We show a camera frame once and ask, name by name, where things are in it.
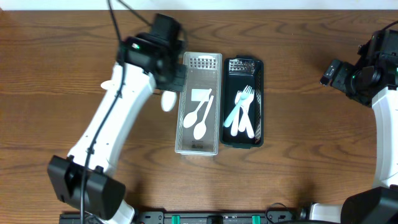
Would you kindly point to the pink plastic fork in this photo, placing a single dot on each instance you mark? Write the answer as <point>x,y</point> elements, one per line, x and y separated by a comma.
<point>249,129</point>

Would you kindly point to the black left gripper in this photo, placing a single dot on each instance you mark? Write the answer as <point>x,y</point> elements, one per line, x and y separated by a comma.
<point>178,79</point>

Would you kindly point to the mint green plastic fork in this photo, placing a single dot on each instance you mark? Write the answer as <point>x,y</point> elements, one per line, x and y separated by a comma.
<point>245,94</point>

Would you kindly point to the white spoon gripper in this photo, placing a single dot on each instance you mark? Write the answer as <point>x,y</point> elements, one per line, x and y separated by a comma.
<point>107,85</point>

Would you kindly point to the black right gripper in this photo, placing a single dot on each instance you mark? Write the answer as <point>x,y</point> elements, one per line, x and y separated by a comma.
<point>339,80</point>

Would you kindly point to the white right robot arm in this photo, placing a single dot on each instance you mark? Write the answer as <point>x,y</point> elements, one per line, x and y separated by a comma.
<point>375,87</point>

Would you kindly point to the white plastic fork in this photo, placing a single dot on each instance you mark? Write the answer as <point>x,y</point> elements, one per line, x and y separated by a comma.
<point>235,123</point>

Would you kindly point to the white fork in basket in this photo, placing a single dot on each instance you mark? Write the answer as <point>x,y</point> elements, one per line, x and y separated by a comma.
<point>250,102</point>

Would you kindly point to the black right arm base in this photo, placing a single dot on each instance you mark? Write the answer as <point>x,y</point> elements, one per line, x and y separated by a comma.
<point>378,205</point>

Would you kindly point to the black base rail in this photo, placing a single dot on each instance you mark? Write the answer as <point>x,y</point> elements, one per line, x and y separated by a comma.
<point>274,214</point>

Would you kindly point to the white spoon long diagonal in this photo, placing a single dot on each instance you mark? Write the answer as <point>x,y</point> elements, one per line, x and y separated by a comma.
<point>191,117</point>

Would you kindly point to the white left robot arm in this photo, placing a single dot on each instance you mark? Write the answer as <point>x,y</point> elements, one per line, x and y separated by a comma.
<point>84,178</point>

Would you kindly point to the clear plastic basket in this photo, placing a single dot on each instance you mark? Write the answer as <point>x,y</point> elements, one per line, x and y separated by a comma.
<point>203,72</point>

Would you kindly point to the dark green plastic basket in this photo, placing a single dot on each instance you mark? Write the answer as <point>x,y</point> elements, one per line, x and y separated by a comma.
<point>238,73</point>

